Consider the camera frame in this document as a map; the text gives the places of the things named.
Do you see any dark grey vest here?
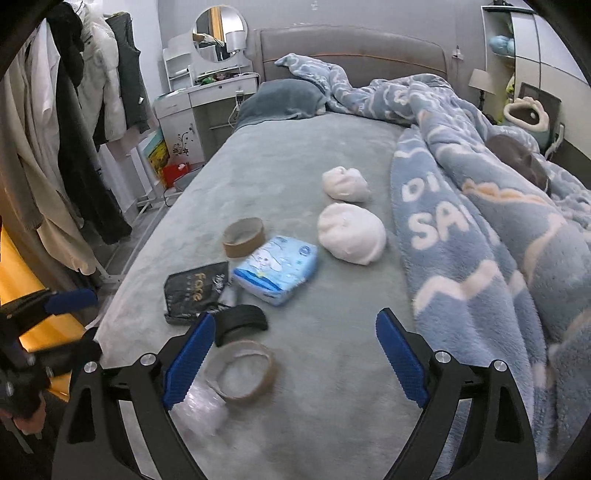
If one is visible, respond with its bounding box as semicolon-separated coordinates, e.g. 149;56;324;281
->
104;13;152;134

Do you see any white wardrobe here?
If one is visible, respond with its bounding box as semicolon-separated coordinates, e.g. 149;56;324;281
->
480;4;588;160

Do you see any yellow picture box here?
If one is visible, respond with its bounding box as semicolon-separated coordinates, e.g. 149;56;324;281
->
143;129;171;178

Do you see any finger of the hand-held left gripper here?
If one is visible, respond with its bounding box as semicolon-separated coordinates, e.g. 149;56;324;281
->
0;288;99;332
28;329;103;377

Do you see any beige coat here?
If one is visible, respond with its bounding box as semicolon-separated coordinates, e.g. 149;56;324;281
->
18;138;100;276

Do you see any black coat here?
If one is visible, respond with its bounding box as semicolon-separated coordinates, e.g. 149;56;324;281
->
46;2;134;245

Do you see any clear tape roll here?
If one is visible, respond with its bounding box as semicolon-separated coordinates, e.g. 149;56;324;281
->
203;340;279;404

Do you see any white ring cushion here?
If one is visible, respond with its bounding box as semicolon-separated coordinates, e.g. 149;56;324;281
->
502;97;552;141

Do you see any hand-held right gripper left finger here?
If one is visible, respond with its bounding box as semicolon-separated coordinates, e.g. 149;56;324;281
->
51;313;218;480

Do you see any round vanity mirror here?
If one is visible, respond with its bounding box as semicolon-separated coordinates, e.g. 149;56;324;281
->
191;6;249;63

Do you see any black foil packet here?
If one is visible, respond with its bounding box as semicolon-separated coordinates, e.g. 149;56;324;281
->
164;261;230;325

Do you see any clear plastic wrapper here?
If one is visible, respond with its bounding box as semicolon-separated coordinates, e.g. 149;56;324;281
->
171;383;229;437

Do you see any yellow curtain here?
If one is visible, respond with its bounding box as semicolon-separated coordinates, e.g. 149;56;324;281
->
0;217;79;398

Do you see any person's left hand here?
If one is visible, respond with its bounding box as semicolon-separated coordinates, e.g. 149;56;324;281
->
13;399;48;435

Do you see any white puffer jacket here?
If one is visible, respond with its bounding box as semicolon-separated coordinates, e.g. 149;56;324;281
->
76;9;127;144

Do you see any blue plush toy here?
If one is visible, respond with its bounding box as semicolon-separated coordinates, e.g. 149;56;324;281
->
489;34;516;58

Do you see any bed with grey sheet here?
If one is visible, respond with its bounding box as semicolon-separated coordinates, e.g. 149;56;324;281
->
95;78;591;480

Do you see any blue printed fleece blanket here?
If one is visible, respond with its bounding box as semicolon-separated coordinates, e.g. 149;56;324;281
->
276;52;591;480

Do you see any white garment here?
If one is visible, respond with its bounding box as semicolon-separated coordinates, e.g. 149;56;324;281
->
9;18;63;195

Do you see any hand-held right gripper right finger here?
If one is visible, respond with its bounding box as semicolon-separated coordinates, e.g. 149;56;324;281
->
375;308;541;480

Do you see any blue tissue packet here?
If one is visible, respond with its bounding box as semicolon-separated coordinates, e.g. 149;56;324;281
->
232;235;319;306

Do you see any grey-blue pillow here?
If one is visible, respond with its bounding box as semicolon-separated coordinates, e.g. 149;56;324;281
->
235;78;328;132

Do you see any grey padded headboard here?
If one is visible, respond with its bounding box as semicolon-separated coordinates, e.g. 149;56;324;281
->
255;27;448;88

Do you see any white sock ball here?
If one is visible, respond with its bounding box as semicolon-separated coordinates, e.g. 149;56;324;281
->
322;166;372;203
317;202;387;265

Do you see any black ribbed ring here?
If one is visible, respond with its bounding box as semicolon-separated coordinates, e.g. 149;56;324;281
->
215;304;269;347

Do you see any dark grey cushion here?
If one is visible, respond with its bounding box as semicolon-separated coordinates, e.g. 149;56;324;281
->
487;134;553;191

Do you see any black chair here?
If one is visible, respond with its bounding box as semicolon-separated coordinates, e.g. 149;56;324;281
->
517;82;565;144

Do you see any white vanity table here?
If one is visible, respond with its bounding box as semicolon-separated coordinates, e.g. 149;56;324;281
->
152;37;260;185

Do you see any bedside lamp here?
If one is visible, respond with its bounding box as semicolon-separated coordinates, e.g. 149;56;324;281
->
468;68;498;112

